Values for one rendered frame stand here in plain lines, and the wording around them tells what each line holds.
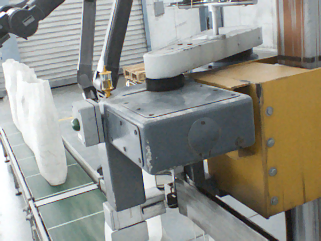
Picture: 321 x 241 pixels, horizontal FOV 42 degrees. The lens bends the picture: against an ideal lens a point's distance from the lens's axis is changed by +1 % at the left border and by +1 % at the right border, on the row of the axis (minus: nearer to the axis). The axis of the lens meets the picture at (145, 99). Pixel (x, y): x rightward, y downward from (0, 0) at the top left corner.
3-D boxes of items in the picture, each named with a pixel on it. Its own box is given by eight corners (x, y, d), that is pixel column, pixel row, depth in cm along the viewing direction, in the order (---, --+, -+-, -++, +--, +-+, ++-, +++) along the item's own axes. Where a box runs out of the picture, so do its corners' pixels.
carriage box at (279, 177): (207, 181, 116) (196, 70, 109) (301, 151, 128) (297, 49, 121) (267, 220, 94) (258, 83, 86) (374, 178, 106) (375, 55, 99)
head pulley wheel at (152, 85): (140, 87, 98) (138, 77, 98) (173, 80, 101) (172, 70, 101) (156, 93, 90) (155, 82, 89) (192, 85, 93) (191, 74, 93)
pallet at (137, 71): (123, 74, 724) (122, 67, 721) (185, 63, 761) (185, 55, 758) (139, 81, 648) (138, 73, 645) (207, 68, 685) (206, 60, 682)
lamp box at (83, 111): (77, 139, 98) (70, 102, 96) (95, 134, 99) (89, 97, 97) (86, 147, 91) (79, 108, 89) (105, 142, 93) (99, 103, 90)
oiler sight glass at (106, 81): (100, 88, 97) (98, 73, 96) (110, 86, 97) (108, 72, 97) (104, 90, 94) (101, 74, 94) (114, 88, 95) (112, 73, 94)
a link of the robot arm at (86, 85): (79, 81, 173) (78, 76, 165) (106, 72, 175) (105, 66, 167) (89, 108, 171) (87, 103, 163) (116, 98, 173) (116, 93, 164)
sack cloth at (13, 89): (11, 125, 450) (-3, 60, 434) (30, 121, 459) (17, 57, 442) (19, 136, 409) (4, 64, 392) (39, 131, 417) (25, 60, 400)
